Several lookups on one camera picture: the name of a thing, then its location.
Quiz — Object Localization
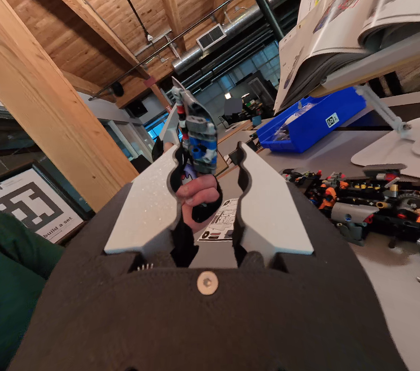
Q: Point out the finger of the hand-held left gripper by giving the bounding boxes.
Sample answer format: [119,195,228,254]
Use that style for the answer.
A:
[159,108,180,146]

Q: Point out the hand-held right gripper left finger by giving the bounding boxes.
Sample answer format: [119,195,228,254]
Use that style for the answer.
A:
[104,144,200,268]

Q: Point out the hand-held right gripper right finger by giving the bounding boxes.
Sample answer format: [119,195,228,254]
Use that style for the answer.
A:
[232,142,314,268]

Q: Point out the grey blue lego wing assembly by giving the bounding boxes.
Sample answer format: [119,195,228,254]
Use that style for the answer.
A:
[171,77,219,177]

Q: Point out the lego sticker sheet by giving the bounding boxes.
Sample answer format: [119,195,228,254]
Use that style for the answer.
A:
[197,198,241,242]

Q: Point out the large lego car chassis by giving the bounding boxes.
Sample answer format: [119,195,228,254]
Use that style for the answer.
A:
[282,164,420,248]

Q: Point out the lego instruction booklet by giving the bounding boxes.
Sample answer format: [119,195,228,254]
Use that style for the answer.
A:
[273,0,420,115]

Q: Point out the person's left hand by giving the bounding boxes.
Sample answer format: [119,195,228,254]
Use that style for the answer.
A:
[175,175,221,234]

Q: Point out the clear plastic parts bags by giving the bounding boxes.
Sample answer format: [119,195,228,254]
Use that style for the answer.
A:
[271,102,315,143]

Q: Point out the blue storage bin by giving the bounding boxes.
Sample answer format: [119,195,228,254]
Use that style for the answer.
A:
[256,87,367,154]

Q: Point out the framed black white sign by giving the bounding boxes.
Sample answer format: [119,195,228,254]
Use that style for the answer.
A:
[0,168,85,244]

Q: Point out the wooden partition panel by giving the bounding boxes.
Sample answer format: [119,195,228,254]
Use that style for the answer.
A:
[0,0,139,213]

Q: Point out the white book stand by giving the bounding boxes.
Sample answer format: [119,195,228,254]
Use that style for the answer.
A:
[320,33,420,179]

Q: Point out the person's green shirt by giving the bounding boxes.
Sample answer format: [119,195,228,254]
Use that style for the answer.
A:
[0,212,65,370]

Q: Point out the silver air duct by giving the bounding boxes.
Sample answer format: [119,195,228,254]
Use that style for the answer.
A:
[171,0,300,75]

